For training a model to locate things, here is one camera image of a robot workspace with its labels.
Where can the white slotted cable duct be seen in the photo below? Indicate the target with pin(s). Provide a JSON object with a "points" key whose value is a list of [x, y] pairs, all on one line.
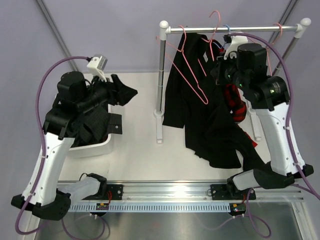
{"points": [[160, 207]]}

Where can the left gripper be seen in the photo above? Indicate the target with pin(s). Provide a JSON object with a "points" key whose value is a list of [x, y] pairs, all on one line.
{"points": [[125, 93]]}

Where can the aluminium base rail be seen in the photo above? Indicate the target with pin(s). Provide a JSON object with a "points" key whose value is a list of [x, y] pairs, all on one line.
{"points": [[193, 191]]}

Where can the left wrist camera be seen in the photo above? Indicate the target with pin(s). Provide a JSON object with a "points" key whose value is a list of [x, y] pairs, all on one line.
{"points": [[97, 65]]}

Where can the white plastic basket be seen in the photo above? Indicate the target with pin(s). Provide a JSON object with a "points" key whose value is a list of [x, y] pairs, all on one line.
{"points": [[95, 149]]}

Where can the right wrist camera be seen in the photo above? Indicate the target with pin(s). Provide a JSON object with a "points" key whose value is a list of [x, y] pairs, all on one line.
{"points": [[236, 41]]}

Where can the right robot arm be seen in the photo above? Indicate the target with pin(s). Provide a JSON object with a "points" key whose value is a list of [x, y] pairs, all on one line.
{"points": [[245, 66]]}

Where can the red black checked shirt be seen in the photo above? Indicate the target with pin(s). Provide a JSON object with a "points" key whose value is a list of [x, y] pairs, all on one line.
{"points": [[237, 109]]}

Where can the dark pinstripe shirt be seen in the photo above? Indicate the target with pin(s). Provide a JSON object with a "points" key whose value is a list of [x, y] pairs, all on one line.
{"points": [[98, 124]]}

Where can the blue hanger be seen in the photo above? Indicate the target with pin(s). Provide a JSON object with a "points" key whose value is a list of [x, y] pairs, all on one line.
{"points": [[226, 39]]}

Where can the metal clothes rack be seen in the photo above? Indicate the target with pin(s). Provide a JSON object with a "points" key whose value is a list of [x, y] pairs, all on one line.
{"points": [[165, 30]]}

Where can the plain black shirt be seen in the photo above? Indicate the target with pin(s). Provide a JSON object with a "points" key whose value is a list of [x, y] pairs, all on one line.
{"points": [[195, 103]]}

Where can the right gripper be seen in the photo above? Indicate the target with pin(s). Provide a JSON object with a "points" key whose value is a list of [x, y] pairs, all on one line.
{"points": [[218, 72]]}

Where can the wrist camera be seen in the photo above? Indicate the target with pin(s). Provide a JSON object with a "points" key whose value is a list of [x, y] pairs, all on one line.
{"points": [[236, 41], [97, 65]]}

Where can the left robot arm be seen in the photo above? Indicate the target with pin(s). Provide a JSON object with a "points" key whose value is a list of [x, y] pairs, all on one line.
{"points": [[64, 124]]}

